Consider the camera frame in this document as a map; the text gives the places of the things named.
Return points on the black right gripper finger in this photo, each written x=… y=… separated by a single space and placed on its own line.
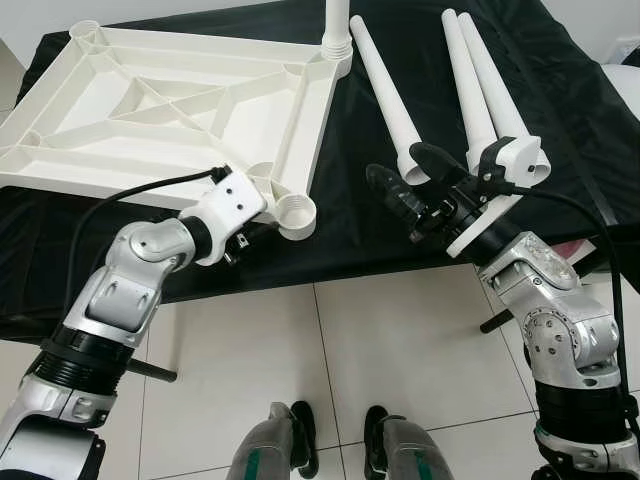
x=438 y=160
x=393 y=195

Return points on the white plastic table leg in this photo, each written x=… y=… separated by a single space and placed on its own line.
x=500 y=90
x=385 y=90
x=337 y=20
x=466 y=70

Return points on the white plastic table top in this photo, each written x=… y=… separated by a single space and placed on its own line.
x=100 y=100

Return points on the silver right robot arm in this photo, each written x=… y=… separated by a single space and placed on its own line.
x=560 y=320

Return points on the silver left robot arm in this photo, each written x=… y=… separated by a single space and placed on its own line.
x=110 y=300

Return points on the black metal table leg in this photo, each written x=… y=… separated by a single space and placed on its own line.
x=152 y=371
x=497 y=320

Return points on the pink object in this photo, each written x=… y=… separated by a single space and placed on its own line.
x=578 y=250

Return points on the black tablecloth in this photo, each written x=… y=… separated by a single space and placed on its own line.
x=580 y=100

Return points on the grey robot left leg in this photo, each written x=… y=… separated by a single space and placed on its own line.
x=268 y=452

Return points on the grey robot leg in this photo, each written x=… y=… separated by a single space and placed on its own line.
x=268 y=452
x=410 y=458

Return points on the grey robot right leg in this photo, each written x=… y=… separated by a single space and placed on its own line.
x=410 y=458

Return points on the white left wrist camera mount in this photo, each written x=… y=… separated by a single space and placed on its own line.
x=230 y=205

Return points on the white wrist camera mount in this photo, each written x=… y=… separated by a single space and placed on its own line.
x=510 y=155
x=230 y=205

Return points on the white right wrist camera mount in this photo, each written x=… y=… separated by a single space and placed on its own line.
x=510 y=155

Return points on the white wall socket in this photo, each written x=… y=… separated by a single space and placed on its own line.
x=627 y=48

